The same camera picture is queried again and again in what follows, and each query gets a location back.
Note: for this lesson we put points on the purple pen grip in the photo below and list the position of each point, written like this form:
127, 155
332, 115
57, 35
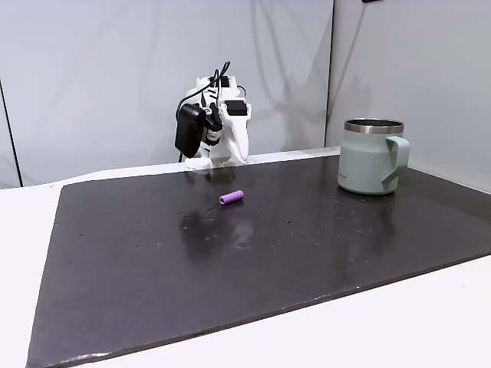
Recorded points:
231, 198

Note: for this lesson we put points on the sage green steel mug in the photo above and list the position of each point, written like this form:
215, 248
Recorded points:
360, 161

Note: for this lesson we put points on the black table mat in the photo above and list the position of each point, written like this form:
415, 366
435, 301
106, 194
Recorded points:
153, 268

